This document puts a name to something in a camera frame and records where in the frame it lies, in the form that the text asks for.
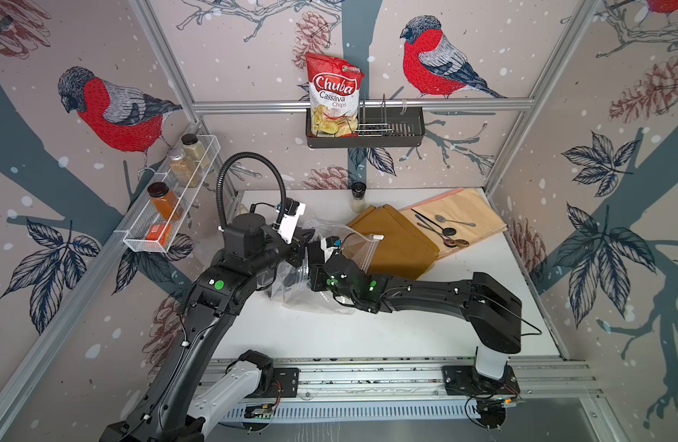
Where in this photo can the wooden brown spoon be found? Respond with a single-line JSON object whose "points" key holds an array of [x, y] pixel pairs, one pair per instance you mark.
{"points": [[454, 243]]}

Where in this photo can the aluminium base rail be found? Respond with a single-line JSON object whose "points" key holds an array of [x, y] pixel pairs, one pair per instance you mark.
{"points": [[423, 378]]}

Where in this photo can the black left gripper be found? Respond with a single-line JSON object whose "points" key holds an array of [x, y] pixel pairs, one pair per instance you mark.
{"points": [[298, 245]]}

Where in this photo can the black spoon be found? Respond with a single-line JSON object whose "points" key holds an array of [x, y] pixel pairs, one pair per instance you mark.
{"points": [[447, 232]]}

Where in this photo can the black wire wall basket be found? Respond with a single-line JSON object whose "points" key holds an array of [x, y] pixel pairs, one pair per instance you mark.
{"points": [[375, 127]]}

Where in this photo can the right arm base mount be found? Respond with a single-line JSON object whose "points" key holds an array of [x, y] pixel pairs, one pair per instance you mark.
{"points": [[462, 380]]}

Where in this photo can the red cassava chips bag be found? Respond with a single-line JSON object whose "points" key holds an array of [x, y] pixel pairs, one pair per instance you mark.
{"points": [[334, 95]]}

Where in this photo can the tan spice jar silver lid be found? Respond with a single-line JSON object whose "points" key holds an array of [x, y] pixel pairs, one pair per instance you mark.
{"points": [[183, 168]]}

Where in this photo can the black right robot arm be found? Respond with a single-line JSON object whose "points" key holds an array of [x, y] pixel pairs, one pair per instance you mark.
{"points": [[492, 310]]}

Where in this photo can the small orange box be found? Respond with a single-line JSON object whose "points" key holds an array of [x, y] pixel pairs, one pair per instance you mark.
{"points": [[159, 233]]}

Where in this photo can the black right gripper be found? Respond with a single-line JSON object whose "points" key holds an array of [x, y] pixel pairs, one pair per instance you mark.
{"points": [[316, 275]]}

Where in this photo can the light spice jar black lid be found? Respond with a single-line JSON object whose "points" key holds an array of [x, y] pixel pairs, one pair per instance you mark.
{"points": [[195, 150]]}

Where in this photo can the clear acrylic spice shelf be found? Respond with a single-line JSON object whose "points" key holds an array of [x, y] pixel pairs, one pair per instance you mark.
{"points": [[134, 237]]}

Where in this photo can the metal spoon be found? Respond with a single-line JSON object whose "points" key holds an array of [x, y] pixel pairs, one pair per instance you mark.
{"points": [[442, 219]]}

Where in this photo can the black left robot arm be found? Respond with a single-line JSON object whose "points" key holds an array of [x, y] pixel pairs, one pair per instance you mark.
{"points": [[172, 409]]}

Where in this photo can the orange spice jar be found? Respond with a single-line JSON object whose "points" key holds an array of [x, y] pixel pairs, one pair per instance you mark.
{"points": [[165, 201]]}

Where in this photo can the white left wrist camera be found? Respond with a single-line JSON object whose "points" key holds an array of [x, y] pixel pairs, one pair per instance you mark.
{"points": [[291, 215]]}

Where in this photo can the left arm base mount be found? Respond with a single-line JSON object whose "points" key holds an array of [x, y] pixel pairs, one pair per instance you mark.
{"points": [[277, 382]]}

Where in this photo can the beige cloth placemat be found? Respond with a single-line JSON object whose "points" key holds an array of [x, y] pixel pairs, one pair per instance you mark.
{"points": [[466, 204]]}

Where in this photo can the black lid pepper grinder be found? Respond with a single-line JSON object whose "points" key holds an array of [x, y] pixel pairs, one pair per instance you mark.
{"points": [[358, 203]]}

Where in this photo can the clear plastic vacuum bag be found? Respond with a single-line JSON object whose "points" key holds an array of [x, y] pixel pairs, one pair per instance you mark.
{"points": [[306, 287]]}

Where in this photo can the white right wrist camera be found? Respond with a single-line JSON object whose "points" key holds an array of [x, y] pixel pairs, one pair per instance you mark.
{"points": [[329, 245]]}

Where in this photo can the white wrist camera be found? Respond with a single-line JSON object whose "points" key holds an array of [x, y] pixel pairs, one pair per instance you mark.
{"points": [[329, 245], [291, 215]]}

